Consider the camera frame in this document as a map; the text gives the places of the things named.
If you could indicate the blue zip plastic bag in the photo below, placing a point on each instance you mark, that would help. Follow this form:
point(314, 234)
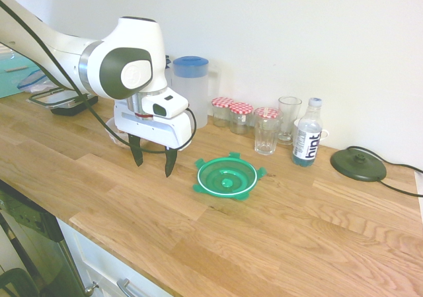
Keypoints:
point(33, 82)

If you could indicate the hint water bottle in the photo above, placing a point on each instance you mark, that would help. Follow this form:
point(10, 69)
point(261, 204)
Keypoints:
point(307, 138)

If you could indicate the green round container lid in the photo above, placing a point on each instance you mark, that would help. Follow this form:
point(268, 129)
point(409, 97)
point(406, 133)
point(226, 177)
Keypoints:
point(228, 178)

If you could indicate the metal cabinet knob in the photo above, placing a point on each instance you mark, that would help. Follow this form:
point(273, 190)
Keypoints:
point(90, 288)

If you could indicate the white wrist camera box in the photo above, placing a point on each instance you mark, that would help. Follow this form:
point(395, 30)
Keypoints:
point(168, 105)

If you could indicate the large pitcher blue lid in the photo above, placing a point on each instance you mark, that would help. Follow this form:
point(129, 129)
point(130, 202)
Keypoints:
point(190, 85)

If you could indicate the stainless steel dishwasher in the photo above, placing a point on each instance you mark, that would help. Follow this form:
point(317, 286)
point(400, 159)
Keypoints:
point(39, 244)

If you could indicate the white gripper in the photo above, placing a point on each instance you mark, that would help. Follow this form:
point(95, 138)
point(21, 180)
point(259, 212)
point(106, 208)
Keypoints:
point(155, 131)

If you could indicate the faceted glass tumbler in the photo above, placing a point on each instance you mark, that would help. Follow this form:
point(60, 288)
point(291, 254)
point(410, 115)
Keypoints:
point(267, 138)

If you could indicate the white mug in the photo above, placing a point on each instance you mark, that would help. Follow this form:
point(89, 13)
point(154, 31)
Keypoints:
point(297, 126)

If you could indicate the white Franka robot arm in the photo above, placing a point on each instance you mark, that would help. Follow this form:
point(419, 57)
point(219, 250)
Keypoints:
point(66, 55)

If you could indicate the glass jar red checkered lid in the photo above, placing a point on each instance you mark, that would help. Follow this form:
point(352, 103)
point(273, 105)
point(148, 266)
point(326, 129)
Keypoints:
point(222, 110)
point(267, 112)
point(240, 118)

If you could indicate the dark round kettle base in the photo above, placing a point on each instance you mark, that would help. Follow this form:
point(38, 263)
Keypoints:
point(358, 166)

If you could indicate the tall footed drinking glass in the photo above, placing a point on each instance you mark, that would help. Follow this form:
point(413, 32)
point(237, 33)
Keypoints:
point(289, 118)

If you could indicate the black container clear lid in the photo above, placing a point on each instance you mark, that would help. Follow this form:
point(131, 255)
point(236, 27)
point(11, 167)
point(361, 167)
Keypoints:
point(66, 110)

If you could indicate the clear cereal food container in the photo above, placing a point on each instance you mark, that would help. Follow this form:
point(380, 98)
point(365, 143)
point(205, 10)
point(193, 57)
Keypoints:
point(117, 140)

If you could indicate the teal bread box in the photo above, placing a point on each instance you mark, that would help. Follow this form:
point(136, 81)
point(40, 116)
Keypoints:
point(13, 75)

